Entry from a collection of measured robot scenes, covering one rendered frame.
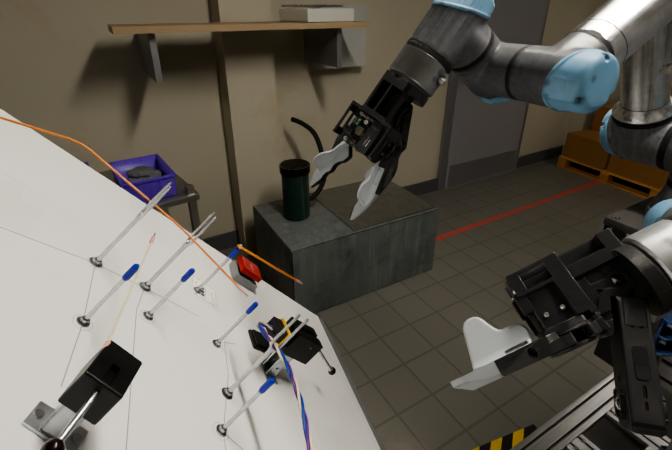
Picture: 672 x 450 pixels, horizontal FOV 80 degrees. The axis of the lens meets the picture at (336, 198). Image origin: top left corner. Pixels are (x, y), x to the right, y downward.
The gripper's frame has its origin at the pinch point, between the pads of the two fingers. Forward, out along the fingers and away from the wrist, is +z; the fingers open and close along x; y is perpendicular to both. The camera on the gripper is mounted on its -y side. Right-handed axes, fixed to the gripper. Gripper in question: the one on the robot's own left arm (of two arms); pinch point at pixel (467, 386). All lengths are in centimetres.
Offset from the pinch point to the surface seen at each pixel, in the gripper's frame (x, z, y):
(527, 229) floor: -291, -76, 78
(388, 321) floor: -184, 37, 44
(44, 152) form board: 11, 41, 54
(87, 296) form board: 12.7, 32.5, 24.3
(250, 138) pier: -141, 60, 173
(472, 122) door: -294, -94, 188
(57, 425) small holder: 21.1, 27.3, 9.5
